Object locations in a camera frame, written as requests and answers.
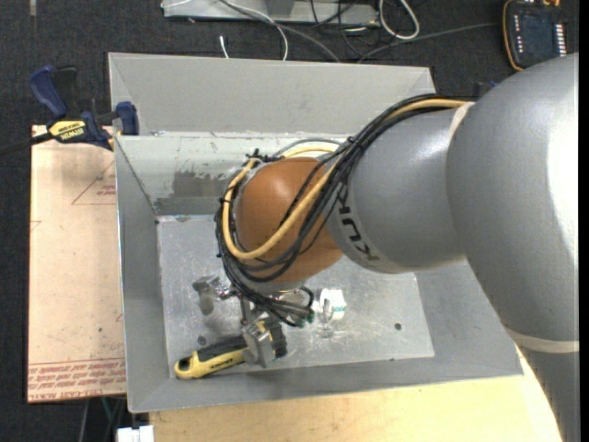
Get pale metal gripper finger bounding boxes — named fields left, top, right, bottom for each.
left=262, top=326, right=279, bottom=369
left=242, top=320, right=266, bottom=367

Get clear glass thing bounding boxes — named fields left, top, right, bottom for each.
left=316, top=286, right=348, bottom=340

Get yellow and black hand tool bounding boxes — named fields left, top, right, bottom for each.
left=173, top=336, right=250, bottom=382

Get small grey metal piece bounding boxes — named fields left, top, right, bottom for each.
left=191, top=273, right=232, bottom=316

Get brown cardboard board red print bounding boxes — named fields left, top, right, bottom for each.
left=27, top=124, right=128, bottom=404

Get grey metal bin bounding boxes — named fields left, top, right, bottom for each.
left=108, top=52, right=525, bottom=414

